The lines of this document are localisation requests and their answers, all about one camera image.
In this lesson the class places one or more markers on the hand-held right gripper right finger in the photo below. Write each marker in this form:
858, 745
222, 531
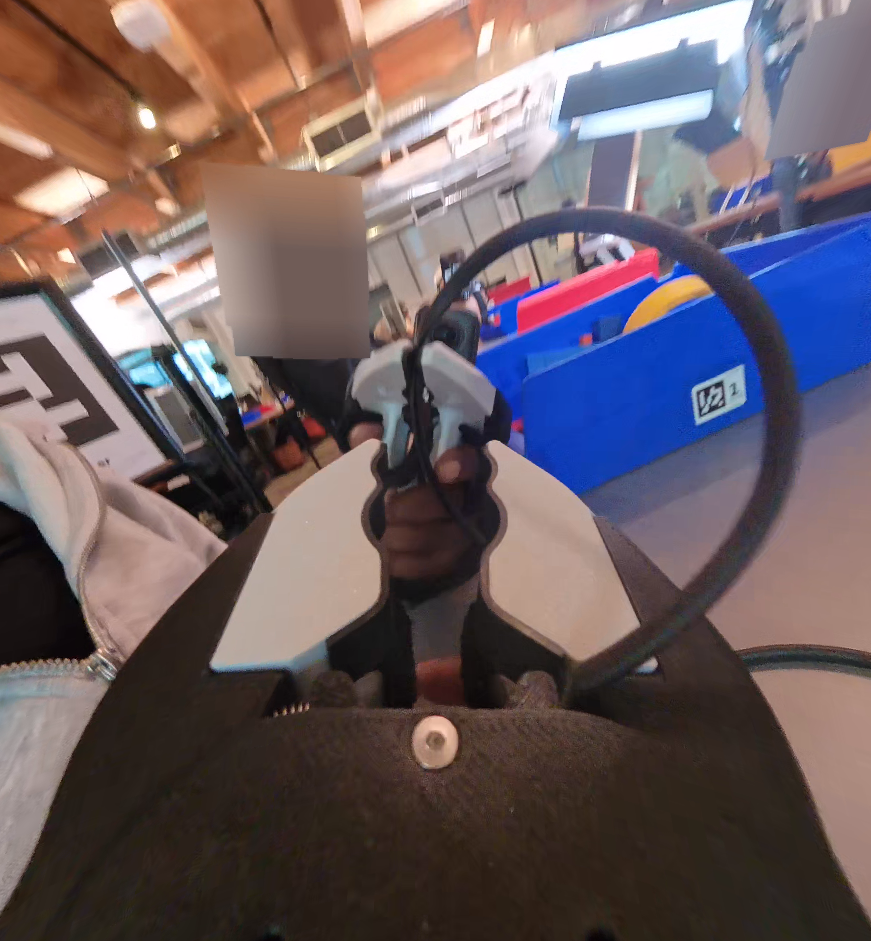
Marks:
553, 573

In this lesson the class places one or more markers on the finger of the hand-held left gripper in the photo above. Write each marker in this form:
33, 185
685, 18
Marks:
457, 382
380, 375

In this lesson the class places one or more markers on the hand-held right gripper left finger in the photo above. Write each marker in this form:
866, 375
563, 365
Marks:
303, 573

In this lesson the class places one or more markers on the blue plastic bin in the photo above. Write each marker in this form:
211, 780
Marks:
626, 412
516, 353

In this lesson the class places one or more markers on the grey desk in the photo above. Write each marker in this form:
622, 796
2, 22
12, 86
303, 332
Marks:
810, 588

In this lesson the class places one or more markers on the person's left hand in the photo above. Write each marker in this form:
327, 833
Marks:
428, 529

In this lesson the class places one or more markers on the red plastic bin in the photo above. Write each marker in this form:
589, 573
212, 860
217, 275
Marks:
509, 290
582, 290

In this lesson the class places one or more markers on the floor stand with grey board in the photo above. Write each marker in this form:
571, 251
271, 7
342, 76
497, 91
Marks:
185, 367

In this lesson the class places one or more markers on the yellow tape roll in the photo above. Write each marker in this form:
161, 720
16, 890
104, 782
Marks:
663, 305

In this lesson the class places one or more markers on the ceiling air vent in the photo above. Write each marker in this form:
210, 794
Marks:
341, 132

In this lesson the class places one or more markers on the light panel on stand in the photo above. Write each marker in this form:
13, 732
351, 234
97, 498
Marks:
641, 81

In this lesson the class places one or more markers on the framed black white marker poster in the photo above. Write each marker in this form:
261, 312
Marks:
38, 367

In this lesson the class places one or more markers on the round ceiling lamp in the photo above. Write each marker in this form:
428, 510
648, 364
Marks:
146, 116

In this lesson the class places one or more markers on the wooden work table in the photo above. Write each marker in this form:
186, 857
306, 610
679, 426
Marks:
810, 195

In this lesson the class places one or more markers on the white ceiling access point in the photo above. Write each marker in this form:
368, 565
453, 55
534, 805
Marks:
141, 22

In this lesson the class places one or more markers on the yellow storage crate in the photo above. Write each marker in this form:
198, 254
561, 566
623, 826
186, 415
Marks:
869, 143

